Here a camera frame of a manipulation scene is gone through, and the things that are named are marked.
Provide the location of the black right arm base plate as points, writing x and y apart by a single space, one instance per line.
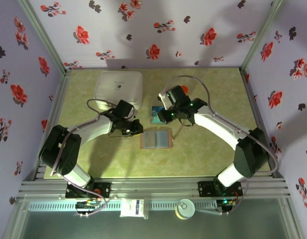
205 189

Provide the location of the aluminium corner post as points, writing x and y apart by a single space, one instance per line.
260 37
45 37

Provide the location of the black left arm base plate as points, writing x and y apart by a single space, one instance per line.
103 189

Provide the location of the aluminium side frame rail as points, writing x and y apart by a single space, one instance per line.
56 109
255 112

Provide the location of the white medicine case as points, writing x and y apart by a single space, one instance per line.
118 82

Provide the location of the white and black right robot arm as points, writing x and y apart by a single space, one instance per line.
213 124

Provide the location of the blue picture credit card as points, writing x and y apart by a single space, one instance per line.
155 114

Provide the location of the white paper packet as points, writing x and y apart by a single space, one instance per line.
129 207

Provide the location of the aluminium front frame rail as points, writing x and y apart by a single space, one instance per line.
153 186

